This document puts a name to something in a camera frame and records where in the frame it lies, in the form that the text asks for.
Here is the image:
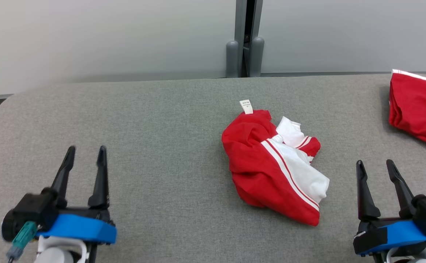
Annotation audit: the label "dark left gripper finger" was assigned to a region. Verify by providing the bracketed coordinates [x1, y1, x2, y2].
[42, 145, 76, 209]
[88, 145, 110, 210]

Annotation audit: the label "red and white basketball jersey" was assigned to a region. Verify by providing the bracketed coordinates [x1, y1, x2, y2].
[221, 99, 330, 227]

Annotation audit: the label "grey partition frame post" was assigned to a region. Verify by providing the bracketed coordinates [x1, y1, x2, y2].
[234, 0, 264, 78]

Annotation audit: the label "red shorts with white stripe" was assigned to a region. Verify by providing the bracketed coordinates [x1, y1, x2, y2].
[388, 69, 426, 149]

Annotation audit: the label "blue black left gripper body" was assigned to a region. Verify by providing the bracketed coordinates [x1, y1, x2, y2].
[37, 206, 117, 263]

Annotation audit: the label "teal left cable connector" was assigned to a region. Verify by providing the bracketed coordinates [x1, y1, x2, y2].
[6, 221, 38, 262]

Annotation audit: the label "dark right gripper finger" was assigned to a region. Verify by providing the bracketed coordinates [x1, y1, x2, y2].
[387, 159, 418, 219]
[356, 160, 381, 221]

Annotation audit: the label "grey rounded bollard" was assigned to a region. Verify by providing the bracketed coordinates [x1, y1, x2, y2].
[249, 36, 265, 77]
[226, 40, 240, 78]

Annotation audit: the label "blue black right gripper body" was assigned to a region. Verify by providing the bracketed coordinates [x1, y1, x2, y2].
[353, 217, 426, 263]

